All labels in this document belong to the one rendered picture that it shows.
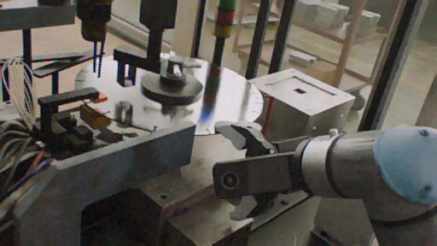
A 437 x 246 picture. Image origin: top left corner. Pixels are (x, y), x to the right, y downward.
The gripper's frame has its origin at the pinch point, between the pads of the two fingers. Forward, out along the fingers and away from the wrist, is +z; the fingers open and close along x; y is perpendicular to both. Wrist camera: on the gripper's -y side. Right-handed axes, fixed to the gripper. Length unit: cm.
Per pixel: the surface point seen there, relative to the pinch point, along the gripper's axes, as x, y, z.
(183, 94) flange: 13.3, -0.1, 7.0
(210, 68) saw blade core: 18.6, 12.5, 16.6
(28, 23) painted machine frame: 29.7, -19.6, 21.1
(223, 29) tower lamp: 28.2, 22.6, 24.0
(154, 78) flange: 17.2, -2.1, 12.6
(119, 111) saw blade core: 11.8, -12.0, 6.5
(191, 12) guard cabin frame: 41, 34, 55
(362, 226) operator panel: -13.5, 21.3, -7.3
